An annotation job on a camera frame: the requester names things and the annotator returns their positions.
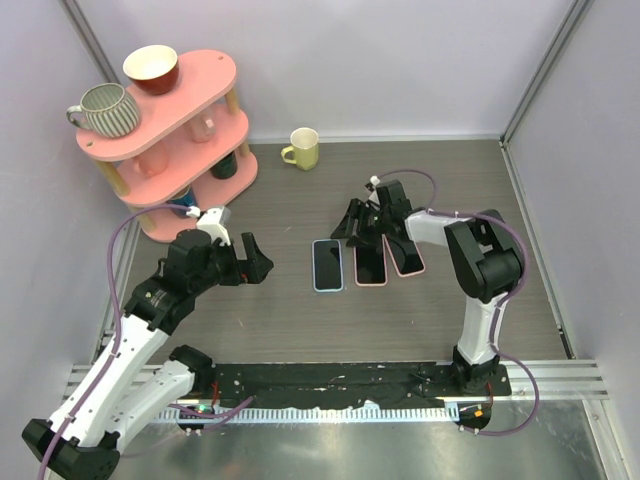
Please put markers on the grey striped mug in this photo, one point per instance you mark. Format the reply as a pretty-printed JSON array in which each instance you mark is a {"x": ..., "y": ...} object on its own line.
[{"x": 108, "y": 110}]

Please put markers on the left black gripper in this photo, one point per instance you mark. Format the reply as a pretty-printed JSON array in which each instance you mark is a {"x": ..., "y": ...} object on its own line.
[{"x": 257, "y": 263}]

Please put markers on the pink mug shelf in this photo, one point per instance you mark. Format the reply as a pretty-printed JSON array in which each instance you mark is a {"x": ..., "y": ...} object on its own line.
[
  {"x": 152, "y": 161},
  {"x": 201, "y": 128}
]

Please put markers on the blue mug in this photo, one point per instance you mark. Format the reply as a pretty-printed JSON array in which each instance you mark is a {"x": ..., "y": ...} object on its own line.
[{"x": 185, "y": 198}]

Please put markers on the pink phone case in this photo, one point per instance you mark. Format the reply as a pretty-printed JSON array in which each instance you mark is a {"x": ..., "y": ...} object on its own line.
[
  {"x": 422, "y": 267},
  {"x": 356, "y": 275}
]

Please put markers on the red bowl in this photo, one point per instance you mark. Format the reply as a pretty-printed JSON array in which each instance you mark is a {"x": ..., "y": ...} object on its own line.
[{"x": 154, "y": 69}]

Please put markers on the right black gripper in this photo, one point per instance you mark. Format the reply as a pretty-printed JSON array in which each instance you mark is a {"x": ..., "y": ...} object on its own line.
[{"x": 357, "y": 210}]

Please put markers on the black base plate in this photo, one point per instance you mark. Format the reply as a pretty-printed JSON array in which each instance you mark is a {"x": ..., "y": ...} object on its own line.
[{"x": 338, "y": 386}]

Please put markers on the aluminium rail frame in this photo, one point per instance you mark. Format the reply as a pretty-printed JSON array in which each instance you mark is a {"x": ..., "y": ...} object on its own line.
[{"x": 558, "y": 380}]

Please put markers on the light blue phone case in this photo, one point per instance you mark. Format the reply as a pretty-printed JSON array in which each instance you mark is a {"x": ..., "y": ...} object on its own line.
[{"x": 313, "y": 270}]

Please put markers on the pink mug upper shelf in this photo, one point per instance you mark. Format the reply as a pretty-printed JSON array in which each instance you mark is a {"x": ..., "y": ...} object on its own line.
[{"x": 201, "y": 128}]

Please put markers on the pink three-tier shelf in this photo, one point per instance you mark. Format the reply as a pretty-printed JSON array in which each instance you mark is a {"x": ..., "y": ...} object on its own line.
[{"x": 205, "y": 86}]

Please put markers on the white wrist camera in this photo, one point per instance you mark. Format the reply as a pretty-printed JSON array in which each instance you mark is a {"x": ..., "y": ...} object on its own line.
[
  {"x": 213, "y": 221},
  {"x": 371, "y": 187}
]

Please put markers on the yellow mug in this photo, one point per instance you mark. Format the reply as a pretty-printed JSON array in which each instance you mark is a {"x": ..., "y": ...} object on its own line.
[{"x": 303, "y": 151}]

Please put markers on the dark green mug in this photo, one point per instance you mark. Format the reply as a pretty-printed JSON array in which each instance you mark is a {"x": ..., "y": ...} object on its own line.
[{"x": 225, "y": 168}]

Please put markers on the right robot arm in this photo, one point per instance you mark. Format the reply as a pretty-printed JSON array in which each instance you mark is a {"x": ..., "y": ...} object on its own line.
[{"x": 488, "y": 258}]

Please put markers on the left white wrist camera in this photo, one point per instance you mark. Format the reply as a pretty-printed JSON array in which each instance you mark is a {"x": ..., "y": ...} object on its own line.
[{"x": 213, "y": 221}]

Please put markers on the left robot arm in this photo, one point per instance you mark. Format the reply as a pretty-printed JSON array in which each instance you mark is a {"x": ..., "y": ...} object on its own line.
[{"x": 85, "y": 437}]

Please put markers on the white cable duct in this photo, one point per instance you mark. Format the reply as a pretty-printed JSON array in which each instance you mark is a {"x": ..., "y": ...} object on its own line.
[{"x": 369, "y": 413}]

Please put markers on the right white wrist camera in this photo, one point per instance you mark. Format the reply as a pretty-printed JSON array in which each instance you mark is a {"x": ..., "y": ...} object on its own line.
[{"x": 371, "y": 187}]

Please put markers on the pink mug middle shelf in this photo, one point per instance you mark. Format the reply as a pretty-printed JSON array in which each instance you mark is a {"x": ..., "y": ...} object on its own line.
[{"x": 152, "y": 161}]

